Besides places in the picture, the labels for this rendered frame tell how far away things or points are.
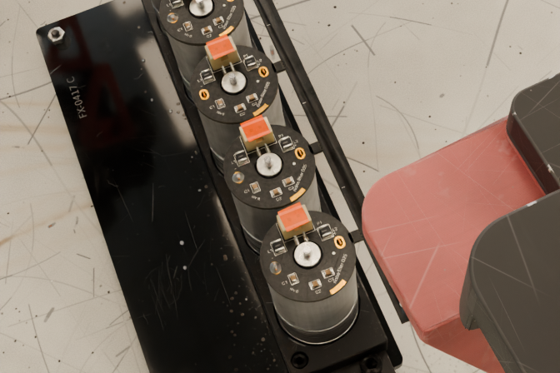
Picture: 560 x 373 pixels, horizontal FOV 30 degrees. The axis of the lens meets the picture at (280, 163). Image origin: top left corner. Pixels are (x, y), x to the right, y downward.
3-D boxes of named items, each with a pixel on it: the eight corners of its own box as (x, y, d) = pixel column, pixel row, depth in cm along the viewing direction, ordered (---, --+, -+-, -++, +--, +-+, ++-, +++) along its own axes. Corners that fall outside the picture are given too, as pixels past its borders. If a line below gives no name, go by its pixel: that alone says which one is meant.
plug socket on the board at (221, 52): (217, 78, 30) (212, 67, 29) (207, 55, 30) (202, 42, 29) (242, 68, 30) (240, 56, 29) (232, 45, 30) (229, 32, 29)
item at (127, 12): (404, 371, 32) (405, 362, 31) (183, 462, 31) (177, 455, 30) (227, -23, 39) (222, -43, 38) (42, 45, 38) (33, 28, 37)
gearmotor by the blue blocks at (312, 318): (296, 364, 31) (280, 313, 26) (266, 291, 32) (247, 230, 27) (372, 333, 31) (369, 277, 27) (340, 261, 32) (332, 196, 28)
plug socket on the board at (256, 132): (251, 160, 28) (247, 149, 28) (240, 134, 29) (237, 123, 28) (278, 150, 28) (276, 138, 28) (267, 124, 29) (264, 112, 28)
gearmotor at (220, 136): (231, 204, 33) (207, 132, 29) (206, 141, 34) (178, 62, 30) (302, 176, 34) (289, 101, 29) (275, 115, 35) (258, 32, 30)
